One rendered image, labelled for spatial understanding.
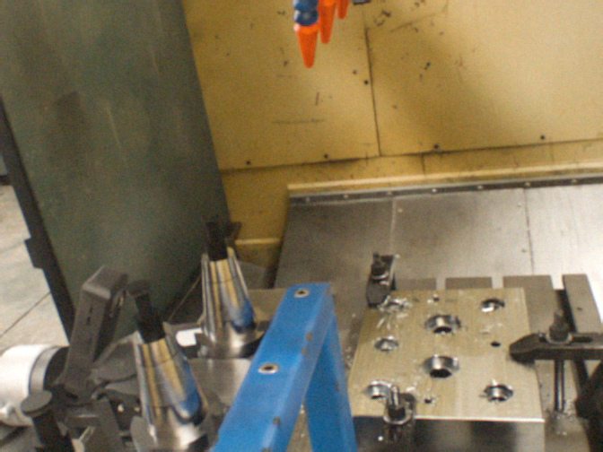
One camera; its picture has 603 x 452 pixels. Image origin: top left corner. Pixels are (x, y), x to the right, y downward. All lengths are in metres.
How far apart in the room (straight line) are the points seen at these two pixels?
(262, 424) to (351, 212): 1.34
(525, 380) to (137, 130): 0.96
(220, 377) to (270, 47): 1.29
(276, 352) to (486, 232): 1.20
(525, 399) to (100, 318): 0.48
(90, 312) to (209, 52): 1.26
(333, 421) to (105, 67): 0.94
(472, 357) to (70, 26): 0.90
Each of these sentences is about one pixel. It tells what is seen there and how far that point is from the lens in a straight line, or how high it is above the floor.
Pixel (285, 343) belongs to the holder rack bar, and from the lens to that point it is 0.52.
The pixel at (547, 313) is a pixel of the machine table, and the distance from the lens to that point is 1.14.
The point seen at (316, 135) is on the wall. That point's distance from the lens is 1.75.
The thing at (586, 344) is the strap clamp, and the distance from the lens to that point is 0.88.
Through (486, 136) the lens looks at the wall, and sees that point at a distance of 1.71.
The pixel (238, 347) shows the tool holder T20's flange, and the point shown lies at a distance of 0.53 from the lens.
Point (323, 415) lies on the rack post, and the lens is 0.64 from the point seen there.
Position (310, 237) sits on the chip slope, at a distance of 1.73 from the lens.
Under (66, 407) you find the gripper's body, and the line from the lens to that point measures 0.67.
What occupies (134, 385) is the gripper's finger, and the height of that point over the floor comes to 1.20.
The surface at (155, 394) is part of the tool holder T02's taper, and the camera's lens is 0.44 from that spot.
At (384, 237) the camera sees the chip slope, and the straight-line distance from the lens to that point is 1.68.
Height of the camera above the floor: 1.50
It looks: 23 degrees down
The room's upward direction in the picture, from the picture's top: 10 degrees counter-clockwise
